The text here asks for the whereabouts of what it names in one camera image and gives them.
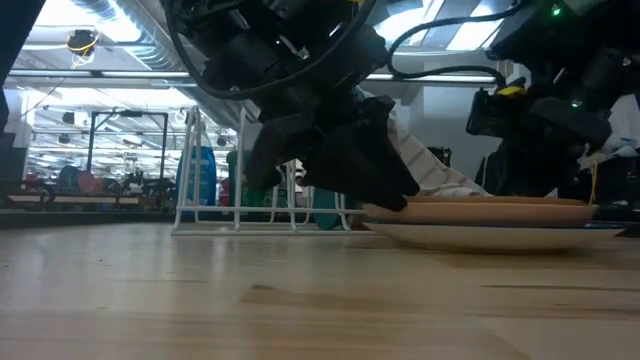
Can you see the black ceiling-mounted camera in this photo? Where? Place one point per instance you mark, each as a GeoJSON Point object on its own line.
{"type": "Point", "coordinates": [82, 41]}

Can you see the black metal frame stand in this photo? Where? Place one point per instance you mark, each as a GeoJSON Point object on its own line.
{"type": "Point", "coordinates": [127, 114]}

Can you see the silver ventilation duct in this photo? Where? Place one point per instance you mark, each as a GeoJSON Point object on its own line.
{"type": "Point", "coordinates": [155, 50]}

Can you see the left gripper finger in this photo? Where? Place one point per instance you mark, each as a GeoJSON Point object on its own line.
{"type": "Point", "coordinates": [387, 140]}
{"type": "Point", "coordinates": [360, 185]}

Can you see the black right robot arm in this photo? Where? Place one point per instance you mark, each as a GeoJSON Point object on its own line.
{"type": "Point", "coordinates": [590, 45]}

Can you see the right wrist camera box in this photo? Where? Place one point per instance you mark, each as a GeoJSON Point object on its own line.
{"type": "Point", "coordinates": [495, 115]}

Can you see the tan divided plate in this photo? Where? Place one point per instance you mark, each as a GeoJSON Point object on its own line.
{"type": "Point", "coordinates": [475, 215]}

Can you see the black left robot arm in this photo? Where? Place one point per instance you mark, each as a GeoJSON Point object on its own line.
{"type": "Point", "coordinates": [240, 50]}

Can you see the long ceiling light bar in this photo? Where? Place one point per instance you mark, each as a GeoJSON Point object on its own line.
{"type": "Point", "coordinates": [100, 74]}
{"type": "Point", "coordinates": [440, 78]}

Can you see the blue dish soap bottle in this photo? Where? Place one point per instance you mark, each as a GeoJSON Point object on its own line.
{"type": "Point", "coordinates": [206, 175]}

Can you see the small black box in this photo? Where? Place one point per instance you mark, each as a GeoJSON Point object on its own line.
{"type": "Point", "coordinates": [442, 156]}

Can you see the white plate with blue rim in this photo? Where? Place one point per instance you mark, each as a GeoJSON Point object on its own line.
{"type": "Point", "coordinates": [475, 237]}

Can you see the white striped dish towel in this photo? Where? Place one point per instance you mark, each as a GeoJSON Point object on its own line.
{"type": "Point", "coordinates": [430, 170]}

